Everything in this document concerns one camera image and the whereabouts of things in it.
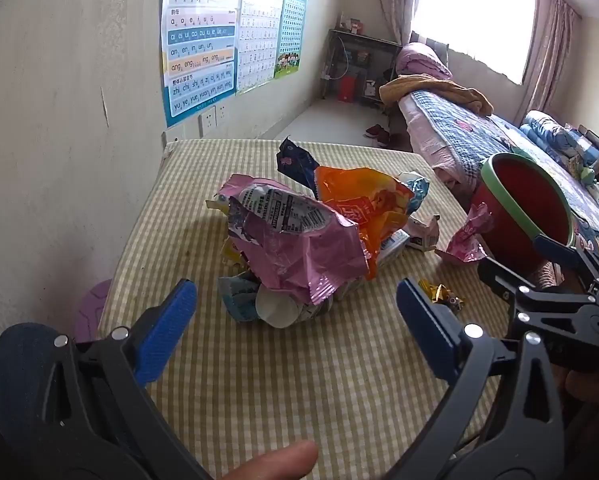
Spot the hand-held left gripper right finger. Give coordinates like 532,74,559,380
389,278,565,480

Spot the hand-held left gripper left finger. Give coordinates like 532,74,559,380
49,278,215,480

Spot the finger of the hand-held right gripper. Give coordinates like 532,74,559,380
477,257,596,311
533,233,599,288

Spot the small pink printed wrapper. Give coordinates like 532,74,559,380
437,205,495,264

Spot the red bin with green rim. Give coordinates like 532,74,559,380
467,152,577,288

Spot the white and blue milk carton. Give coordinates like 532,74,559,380
377,230,411,267

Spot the large pink snack wrapper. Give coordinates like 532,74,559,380
206,174,370,307

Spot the person's right hand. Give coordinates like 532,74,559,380
554,365,599,441

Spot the person's left hand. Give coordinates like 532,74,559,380
219,440,320,480

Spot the gold candy wrapper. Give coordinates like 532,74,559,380
418,280,465,311

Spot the light blue wrapper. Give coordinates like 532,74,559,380
218,272,260,322

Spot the purple stool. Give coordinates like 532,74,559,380
74,279,114,343

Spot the crumpled white small carton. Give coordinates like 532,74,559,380
408,214,441,252

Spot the white plastic cup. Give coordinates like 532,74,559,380
256,285,306,329

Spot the folded blue checked quilt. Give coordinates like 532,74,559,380
522,110,596,157

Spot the silver blue wrapper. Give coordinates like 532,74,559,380
397,171,431,211

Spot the bed with patchwork quilt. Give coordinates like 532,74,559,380
409,89,599,261

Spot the orange snack wrapper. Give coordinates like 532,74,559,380
313,165,415,281

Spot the pink quilted bedspread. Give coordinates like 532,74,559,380
398,96,480,201

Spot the mustard yellow blanket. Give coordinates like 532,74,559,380
379,75,494,116

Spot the dark blue snack wrapper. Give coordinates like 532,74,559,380
276,136,321,193

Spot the rolled pink quilt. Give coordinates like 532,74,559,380
397,42,453,81

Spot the bright window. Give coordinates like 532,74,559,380
412,0,537,86

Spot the dark metal shelf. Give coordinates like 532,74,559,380
322,28,403,106

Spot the blue letter wall poster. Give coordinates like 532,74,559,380
160,0,245,128

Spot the white chart wall poster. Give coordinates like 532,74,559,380
236,0,286,96

